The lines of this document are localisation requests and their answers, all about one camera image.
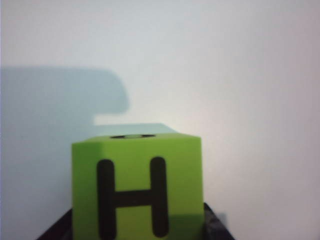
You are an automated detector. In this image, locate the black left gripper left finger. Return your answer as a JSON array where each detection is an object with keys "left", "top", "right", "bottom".
[{"left": 35, "top": 208, "right": 74, "bottom": 240}]

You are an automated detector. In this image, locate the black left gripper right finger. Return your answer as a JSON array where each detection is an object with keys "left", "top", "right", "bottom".
[{"left": 202, "top": 201, "right": 235, "bottom": 240}]

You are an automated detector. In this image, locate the green foam block 2 H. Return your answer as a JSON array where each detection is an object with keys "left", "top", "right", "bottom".
[{"left": 71, "top": 134, "right": 202, "bottom": 240}]

